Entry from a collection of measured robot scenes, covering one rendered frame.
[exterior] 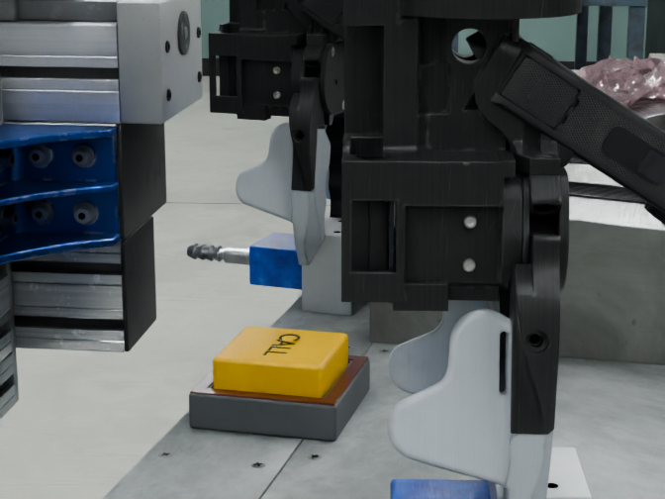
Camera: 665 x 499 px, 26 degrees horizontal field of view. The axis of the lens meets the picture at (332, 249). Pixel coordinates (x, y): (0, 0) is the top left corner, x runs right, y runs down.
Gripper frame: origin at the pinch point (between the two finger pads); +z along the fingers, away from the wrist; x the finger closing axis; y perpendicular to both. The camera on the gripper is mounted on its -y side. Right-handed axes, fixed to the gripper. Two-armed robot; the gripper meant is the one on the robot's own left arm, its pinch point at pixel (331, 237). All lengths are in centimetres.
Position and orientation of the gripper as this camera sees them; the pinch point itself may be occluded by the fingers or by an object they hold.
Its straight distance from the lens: 97.2
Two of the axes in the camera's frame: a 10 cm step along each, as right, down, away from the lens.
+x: -3.5, 2.3, -9.1
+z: 0.0, 9.7, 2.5
